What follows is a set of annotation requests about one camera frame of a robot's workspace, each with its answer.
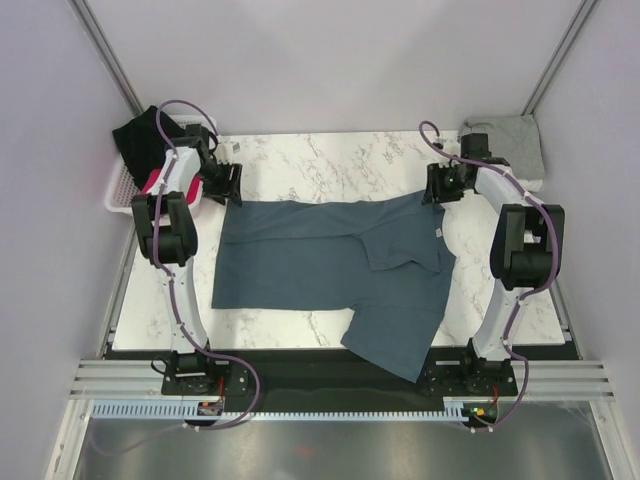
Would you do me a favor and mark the left corner aluminium post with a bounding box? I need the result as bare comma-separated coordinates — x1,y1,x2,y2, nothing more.
69,0,145,116

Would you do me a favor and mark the blue grey t shirt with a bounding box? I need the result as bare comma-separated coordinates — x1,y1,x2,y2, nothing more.
212,192,456,382

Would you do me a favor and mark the right corner aluminium post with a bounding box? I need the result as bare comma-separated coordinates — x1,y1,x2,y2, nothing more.
521,0,601,116

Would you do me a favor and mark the aluminium rail frame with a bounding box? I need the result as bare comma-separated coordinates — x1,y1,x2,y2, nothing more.
70,360,613,401

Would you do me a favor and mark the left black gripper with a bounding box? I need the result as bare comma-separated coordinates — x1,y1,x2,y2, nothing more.
193,162,241,208

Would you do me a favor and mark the white slotted cable duct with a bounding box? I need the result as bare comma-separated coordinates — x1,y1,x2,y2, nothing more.
91,397,490,422

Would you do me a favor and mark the white plastic basket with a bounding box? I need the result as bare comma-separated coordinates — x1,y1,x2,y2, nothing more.
104,114,210,217

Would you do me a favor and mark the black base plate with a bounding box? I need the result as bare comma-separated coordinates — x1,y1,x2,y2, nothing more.
161,347,518,410

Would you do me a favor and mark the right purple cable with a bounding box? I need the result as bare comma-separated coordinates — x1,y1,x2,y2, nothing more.
417,119,559,435

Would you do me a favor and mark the folded grey t shirt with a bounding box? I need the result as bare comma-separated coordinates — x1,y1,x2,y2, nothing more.
458,115,546,181

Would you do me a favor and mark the corner aluminium post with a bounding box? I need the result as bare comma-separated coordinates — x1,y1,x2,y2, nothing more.
69,0,145,116
521,0,601,116

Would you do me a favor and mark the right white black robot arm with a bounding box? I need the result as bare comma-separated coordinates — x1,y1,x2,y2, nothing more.
423,133,565,394

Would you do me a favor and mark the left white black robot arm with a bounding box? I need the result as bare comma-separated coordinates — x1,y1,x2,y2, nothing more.
131,124,242,393

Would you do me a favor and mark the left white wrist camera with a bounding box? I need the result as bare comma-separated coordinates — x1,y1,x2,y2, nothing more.
223,142,241,156

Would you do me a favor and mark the black t shirt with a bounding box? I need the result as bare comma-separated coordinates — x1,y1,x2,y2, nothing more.
112,106,166,190

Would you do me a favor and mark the pink red t shirt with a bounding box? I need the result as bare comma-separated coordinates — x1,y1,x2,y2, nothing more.
140,169,161,194

